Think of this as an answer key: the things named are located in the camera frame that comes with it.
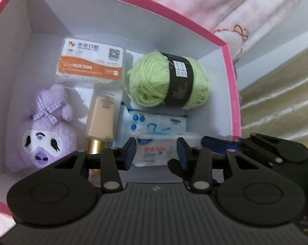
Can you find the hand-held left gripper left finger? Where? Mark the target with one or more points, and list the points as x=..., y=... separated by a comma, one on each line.
x=129, y=155

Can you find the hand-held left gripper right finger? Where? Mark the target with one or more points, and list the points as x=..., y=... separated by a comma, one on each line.
x=182, y=155

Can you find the beige foundation bottle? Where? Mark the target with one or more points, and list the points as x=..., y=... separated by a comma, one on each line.
x=102, y=112

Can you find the green yarn ball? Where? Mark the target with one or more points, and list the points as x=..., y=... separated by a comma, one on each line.
x=148, y=81

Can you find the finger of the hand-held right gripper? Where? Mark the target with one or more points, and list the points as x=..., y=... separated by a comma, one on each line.
x=217, y=143

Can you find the purple plush toy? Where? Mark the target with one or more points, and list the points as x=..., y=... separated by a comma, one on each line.
x=41, y=122

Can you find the white red print packet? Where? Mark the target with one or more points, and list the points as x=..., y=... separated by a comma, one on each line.
x=156, y=153

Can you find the blue white wipes packet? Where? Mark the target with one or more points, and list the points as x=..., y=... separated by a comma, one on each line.
x=154, y=122

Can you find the pink cardboard box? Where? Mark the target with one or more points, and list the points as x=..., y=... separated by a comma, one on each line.
x=169, y=30

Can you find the orange white tissue packet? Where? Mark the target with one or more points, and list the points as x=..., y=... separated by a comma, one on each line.
x=90, y=58

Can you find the beige striped curtain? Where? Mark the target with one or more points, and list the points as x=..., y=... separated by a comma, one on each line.
x=279, y=94

